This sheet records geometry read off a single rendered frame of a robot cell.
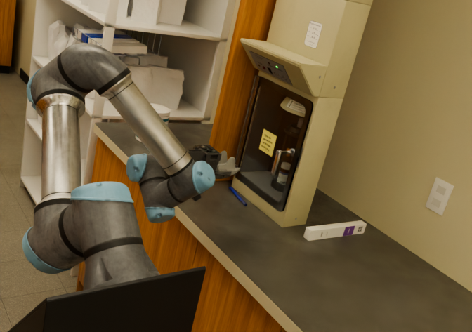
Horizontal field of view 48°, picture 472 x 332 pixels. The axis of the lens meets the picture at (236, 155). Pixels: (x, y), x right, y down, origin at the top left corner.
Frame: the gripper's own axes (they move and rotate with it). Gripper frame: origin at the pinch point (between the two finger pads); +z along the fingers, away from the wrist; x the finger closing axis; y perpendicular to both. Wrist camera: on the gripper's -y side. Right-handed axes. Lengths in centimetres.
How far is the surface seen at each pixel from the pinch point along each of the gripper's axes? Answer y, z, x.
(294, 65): 34.8, 11.6, -2.2
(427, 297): -21, 43, -52
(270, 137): 5.8, 21.3, 11.1
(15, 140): -116, 12, 301
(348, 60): 38.8, 30.7, -4.7
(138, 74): -5, 24, 124
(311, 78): 31.8, 17.3, -4.8
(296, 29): 43, 23, 14
